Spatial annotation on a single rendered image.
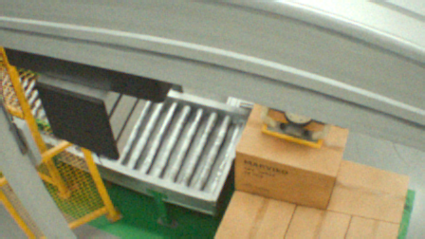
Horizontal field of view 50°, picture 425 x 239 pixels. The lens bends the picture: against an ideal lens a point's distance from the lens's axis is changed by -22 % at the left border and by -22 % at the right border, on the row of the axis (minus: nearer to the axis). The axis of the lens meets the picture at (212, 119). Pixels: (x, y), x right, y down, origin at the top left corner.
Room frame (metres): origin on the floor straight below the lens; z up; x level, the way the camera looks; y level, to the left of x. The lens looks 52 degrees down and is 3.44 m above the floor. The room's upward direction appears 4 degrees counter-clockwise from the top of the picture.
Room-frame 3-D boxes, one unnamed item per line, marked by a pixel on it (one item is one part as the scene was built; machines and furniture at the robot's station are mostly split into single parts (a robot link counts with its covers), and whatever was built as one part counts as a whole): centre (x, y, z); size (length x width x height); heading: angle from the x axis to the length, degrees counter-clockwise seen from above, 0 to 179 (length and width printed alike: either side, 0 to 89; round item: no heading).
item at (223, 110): (2.68, 0.84, 0.50); 2.31 x 0.05 x 0.19; 67
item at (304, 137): (1.71, -0.42, 1.08); 0.34 x 0.10 x 0.05; 66
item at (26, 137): (1.37, 0.93, 1.62); 0.20 x 0.05 x 0.30; 67
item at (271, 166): (1.78, -0.46, 0.74); 0.60 x 0.40 x 0.40; 66
